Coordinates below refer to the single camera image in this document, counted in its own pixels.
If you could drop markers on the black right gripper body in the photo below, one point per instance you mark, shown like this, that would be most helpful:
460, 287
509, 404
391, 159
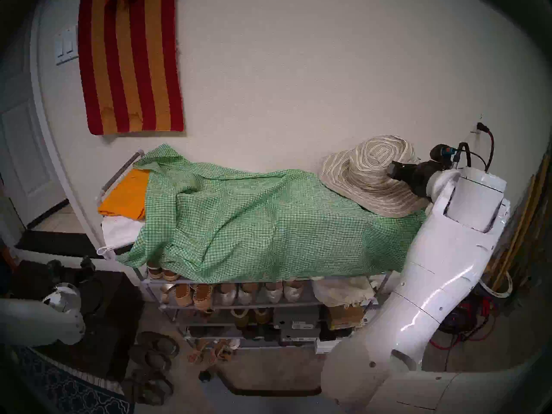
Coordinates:
420, 174

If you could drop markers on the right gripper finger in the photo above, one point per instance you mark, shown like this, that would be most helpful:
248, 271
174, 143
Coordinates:
396, 174
396, 165

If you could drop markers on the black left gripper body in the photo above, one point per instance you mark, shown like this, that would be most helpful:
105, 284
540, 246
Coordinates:
86, 268

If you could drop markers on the striped straw sun hat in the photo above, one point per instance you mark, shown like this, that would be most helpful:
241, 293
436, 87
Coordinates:
366, 176

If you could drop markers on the green gingham cloth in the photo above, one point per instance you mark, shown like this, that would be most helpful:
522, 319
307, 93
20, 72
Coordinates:
267, 232

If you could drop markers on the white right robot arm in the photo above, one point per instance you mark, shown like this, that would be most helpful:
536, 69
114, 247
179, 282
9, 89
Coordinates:
444, 266

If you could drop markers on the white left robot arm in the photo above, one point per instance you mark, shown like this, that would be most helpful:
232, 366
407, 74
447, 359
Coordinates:
39, 322

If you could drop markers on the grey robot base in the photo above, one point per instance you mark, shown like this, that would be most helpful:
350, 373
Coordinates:
258, 404

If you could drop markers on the jute wedge shoe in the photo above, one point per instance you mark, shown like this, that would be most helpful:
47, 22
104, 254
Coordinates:
170, 276
154, 271

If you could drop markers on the orange folded cloth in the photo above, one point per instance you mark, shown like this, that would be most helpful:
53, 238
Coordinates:
125, 197

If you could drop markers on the gold pointed shoe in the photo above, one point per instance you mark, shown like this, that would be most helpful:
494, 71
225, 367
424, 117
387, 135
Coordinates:
167, 293

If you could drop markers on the tan espadrille shoe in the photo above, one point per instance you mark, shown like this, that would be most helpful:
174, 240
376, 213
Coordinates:
184, 295
203, 296

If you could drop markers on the brown clog shoe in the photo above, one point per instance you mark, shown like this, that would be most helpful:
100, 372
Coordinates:
158, 344
150, 358

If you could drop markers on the cream cloth bag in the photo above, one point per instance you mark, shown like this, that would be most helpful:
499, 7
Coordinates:
340, 291

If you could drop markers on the silver flat shoe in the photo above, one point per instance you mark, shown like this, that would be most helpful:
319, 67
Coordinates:
248, 293
226, 294

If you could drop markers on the grey metal shoe rack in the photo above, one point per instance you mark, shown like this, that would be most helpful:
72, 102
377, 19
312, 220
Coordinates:
308, 294

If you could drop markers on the brown cardboard shoe box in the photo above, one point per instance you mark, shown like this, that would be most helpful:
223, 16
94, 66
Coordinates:
345, 317

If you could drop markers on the mustard suede shoe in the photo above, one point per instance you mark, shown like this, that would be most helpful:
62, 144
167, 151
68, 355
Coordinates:
262, 316
240, 318

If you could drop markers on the black shoe box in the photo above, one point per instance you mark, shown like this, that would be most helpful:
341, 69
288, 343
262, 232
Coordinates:
334, 334

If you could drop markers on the white shoe box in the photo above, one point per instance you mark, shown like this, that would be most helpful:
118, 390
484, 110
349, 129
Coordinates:
328, 346

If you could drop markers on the dark grey Vionic shoe box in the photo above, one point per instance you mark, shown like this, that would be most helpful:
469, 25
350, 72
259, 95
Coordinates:
301, 335

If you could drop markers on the black door mat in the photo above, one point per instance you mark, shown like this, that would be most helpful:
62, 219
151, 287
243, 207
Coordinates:
56, 245

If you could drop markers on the dark wooden chest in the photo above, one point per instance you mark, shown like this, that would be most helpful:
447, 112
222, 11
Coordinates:
112, 322

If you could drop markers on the white panel door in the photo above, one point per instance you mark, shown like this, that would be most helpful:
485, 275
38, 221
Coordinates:
30, 167

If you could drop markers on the blue patterned rug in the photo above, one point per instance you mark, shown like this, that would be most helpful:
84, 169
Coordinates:
73, 391

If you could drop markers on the white tape roll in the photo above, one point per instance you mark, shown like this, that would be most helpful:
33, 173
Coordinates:
504, 293

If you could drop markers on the black red air compressor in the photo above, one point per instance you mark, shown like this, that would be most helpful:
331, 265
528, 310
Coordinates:
463, 318

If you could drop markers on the silver sneaker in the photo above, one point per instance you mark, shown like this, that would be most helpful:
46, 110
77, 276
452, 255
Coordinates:
293, 290
273, 292

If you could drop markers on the black base knob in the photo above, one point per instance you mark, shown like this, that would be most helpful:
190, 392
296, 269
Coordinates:
205, 376

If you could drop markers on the white door frame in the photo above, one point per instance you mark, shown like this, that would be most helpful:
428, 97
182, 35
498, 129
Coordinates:
38, 107

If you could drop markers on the red yellow striped wall rug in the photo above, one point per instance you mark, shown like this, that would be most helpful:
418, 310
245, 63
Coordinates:
129, 72

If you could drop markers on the white double light switch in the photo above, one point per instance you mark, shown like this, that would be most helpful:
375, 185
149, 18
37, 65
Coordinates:
66, 46

